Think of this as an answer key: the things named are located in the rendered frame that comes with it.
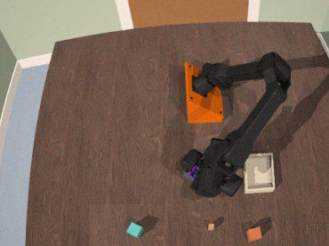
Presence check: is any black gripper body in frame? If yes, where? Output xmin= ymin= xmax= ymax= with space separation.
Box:
xmin=181 ymin=148 xmax=244 ymax=197

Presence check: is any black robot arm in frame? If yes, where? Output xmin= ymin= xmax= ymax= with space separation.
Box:
xmin=190 ymin=52 xmax=291 ymax=198

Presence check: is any small teal block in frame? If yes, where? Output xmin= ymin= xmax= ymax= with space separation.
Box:
xmin=126 ymin=222 xmax=144 ymax=239

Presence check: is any white rectangular tray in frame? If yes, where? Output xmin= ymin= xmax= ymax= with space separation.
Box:
xmin=244 ymin=153 xmax=275 ymax=194

